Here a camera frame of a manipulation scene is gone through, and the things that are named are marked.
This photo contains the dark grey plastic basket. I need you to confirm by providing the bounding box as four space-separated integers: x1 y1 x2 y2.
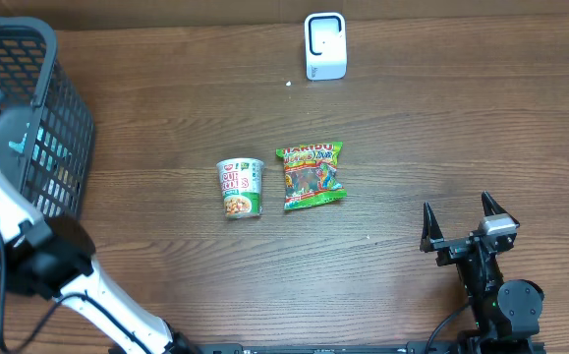
0 17 96 217

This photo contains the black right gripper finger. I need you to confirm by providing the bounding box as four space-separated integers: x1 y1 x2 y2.
481 191 520 227
420 202 444 252

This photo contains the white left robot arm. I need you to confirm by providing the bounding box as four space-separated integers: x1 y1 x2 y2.
0 64 194 353

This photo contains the mint green wipes packet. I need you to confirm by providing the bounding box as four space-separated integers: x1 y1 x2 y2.
31 127 72 173

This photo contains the colourful gummy candy bag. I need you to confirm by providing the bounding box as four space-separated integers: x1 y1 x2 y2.
276 142 347 211

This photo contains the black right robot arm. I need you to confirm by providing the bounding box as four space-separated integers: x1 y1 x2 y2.
420 191 545 353

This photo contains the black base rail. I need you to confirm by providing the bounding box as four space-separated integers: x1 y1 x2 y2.
197 340 547 354

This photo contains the white barcode scanner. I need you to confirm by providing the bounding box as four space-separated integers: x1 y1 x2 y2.
304 12 348 81

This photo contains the instant noodle cup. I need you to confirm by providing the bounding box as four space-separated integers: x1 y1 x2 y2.
216 157 263 219

